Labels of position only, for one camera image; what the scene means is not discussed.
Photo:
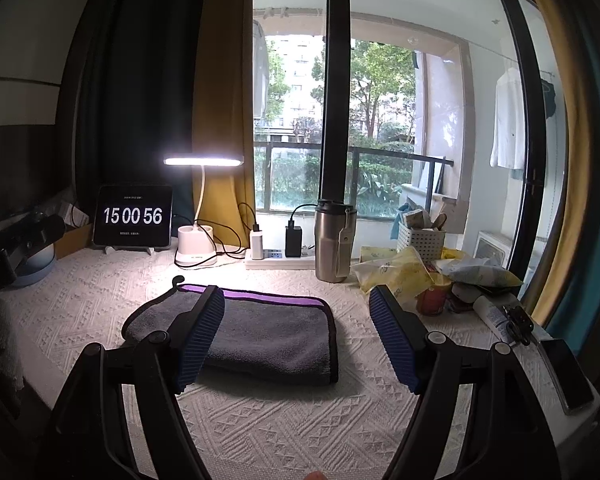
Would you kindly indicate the black key fob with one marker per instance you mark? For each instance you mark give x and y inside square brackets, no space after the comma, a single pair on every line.
[519,325]

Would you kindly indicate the black balcony railing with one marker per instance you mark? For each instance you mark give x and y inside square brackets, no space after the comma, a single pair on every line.
[300,144]

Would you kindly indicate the yellow plastic bag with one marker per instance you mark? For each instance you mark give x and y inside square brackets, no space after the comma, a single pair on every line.
[400,275]

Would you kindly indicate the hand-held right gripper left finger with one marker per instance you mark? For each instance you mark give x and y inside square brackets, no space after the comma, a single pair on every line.
[200,345]

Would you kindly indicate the black smartphone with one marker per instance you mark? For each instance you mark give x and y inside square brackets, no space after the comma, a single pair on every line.
[567,377]

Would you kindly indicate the teal hanging garment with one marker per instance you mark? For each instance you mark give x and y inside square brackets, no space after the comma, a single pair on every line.
[549,102]

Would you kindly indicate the white hanging shirt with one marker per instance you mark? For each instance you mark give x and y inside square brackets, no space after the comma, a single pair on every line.
[507,120]

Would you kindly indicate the pale blue round container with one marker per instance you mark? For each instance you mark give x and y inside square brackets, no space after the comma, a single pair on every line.
[36,272]

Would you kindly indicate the yellow curtain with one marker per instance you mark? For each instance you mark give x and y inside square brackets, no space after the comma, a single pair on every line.
[577,160]
[222,85]

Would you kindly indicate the black charger block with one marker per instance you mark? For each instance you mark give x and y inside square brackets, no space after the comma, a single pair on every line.
[294,242]

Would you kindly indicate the white charger plug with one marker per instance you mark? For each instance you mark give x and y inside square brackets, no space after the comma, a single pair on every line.
[256,244]

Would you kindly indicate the white outdoor appliance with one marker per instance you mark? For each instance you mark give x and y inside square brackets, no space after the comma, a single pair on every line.
[492,249]

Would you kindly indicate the white power strip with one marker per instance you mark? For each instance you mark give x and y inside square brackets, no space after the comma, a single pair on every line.
[280,260]

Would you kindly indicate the person's right hand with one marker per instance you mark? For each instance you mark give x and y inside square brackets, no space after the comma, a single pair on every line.
[315,476]

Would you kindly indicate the dark green curtain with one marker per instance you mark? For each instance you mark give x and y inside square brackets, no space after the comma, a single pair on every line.
[140,85]

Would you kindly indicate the white tube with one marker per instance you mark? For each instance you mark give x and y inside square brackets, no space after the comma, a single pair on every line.
[492,317]

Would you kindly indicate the black tablet with clock display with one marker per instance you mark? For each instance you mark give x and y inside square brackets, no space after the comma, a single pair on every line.
[132,216]

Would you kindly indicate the stainless steel tumbler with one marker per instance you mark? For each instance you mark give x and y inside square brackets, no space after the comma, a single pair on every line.
[332,245]

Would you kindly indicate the pale yellow tissue pack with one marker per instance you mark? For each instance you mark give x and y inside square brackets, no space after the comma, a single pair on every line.
[379,254]

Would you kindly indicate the crumpled white packet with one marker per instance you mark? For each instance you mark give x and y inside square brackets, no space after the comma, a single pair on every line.
[480,272]

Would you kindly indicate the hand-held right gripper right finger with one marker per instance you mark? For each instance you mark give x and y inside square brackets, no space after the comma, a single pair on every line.
[392,340]

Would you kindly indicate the blue cloth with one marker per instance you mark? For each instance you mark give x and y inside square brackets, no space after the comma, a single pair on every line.
[399,222]

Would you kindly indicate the brown cardboard box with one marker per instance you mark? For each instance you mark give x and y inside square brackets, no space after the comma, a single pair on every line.
[75,242]

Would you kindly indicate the black window post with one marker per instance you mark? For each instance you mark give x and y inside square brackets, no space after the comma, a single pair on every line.
[335,85]

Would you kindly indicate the white slotted plastic basket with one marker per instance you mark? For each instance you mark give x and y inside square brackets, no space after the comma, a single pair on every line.
[420,245]

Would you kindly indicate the white tablet stand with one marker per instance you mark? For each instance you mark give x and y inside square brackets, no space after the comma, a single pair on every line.
[111,249]

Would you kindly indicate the white desk lamp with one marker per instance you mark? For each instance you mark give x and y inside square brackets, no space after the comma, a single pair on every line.
[196,250]

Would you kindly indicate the grey towel with purple trim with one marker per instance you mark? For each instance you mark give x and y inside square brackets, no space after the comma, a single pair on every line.
[275,332]

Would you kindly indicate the white textured tablecloth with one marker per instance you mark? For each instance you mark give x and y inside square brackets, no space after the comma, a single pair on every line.
[290,425]

